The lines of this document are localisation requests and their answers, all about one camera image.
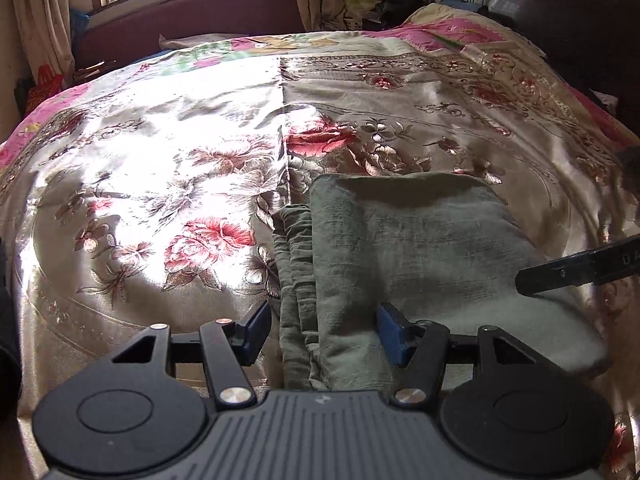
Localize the green pants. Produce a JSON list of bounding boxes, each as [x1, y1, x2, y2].
[[272, 172, 611, 391]]

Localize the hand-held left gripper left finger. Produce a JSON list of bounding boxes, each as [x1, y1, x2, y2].
[[107, 300, 273, 409]]

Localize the black garment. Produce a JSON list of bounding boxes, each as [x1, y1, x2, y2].
[[375, 0, 426, 23]]

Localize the dark wooden headboard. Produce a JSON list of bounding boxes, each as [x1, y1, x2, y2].
[[457, 0, 640, 133]]

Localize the white cloth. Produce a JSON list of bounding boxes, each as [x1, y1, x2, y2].
[[159, 32, 251, 51]]

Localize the floral satin blanket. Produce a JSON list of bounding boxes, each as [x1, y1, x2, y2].
[[0, 2, 640, 480]]

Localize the pale cloth pile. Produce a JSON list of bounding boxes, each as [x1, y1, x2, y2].
[[345, 0, 381, 31]]

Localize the maroon padded sofa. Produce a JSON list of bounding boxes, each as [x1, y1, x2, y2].
[[72, 0, 308, 68]]

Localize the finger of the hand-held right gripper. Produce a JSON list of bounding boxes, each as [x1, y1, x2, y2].
[[516, 247, 601, 297]]

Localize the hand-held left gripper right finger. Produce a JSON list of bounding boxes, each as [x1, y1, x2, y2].
[[376, 302, 541, 408]]

